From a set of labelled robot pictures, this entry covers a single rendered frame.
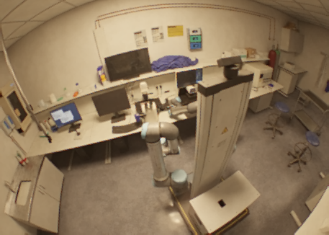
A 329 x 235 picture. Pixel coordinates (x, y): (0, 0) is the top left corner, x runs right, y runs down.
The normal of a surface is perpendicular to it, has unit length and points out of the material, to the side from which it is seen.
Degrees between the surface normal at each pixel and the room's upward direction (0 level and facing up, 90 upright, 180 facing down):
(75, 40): 90
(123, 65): 86
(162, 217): 0
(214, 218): 0
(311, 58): 90
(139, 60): 86
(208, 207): 0
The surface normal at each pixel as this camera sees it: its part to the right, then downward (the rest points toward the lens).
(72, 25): 0.26, 0.55
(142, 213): -0.12, -0.80
